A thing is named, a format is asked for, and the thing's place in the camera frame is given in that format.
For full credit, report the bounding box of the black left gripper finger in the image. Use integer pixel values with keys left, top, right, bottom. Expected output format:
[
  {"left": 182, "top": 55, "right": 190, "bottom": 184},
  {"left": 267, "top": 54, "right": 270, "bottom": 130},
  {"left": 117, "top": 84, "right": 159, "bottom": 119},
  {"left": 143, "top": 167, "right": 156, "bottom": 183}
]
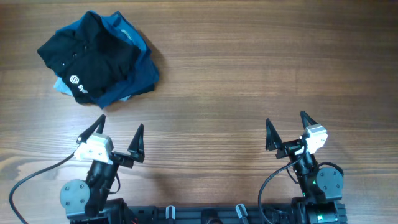
[
  {"left": 127, "top": 124, "right": 145, "bottom": 163},
  {"left": 76, "top": 114, "right": 106, "bottom": 144}
]

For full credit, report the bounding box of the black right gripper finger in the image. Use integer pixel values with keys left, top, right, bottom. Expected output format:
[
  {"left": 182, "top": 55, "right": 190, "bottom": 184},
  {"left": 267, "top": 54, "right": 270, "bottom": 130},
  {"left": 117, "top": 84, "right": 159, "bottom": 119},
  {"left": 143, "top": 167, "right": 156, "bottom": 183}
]
[
  {"left": 266, "top": 119, "right": 282, "bottom": 151},
  {"left": 300, "top": 111, "right": 318, "bottom": 129}
]

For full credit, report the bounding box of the black polo shirt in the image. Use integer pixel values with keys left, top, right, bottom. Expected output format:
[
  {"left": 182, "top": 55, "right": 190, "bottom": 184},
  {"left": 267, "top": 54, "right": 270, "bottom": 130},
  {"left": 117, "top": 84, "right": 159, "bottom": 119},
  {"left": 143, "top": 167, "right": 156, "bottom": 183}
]
[{"left": 37, "top": 11, "right": 140, "bottom": 100}]

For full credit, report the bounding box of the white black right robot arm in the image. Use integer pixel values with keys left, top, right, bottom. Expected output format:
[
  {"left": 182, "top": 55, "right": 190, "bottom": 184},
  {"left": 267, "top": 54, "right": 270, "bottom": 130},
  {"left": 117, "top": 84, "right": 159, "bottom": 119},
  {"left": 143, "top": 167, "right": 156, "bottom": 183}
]
[{"left": 257, "top": 111, "right": 347, "bottom": 223}]

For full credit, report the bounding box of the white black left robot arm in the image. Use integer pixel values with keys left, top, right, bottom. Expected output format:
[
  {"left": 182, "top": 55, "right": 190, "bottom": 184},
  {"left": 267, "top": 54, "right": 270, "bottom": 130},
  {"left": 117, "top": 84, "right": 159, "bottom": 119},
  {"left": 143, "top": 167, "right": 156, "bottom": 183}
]
[{"left": 60, "top": 115, "right": 145, "bottom": 223}]

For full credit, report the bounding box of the folded black garment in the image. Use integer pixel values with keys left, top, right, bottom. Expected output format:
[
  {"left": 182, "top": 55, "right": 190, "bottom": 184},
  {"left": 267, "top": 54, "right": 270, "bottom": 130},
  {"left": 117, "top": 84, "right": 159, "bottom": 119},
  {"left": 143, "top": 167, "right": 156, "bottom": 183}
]
[{"left": 73, "top": 94, "right": 95, "bottom": 104}]

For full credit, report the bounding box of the folded light grey garment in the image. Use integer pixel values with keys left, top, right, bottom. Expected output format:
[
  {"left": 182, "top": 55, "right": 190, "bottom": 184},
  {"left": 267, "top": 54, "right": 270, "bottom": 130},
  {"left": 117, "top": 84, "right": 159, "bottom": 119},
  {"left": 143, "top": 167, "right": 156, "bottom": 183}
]
[{"left": 53, "top": 78, "right": 73, "bottom": 96}]

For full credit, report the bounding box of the folded dark navy garment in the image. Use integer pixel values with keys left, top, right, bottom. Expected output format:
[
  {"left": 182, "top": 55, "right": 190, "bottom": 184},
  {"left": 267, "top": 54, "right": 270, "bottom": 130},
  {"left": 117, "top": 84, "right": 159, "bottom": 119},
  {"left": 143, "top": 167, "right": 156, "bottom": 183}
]
[{"left": 94, "top": 49, "right": 159, "bottom": 108}]

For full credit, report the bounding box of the blue polo shirt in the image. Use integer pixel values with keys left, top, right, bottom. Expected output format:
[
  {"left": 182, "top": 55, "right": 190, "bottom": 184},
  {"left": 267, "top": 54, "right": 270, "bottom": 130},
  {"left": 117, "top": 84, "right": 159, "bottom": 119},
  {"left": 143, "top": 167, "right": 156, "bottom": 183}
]
[{"left": 54, "top": 11, "right": 153, "bottom": 94}]

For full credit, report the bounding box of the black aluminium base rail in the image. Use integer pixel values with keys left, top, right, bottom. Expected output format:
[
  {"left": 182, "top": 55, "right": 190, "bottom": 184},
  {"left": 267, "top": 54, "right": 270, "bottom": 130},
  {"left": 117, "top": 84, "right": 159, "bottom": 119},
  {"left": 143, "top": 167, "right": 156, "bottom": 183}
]
[{"left": 70, "top": 203, "right": 348, "bottom": 224}]

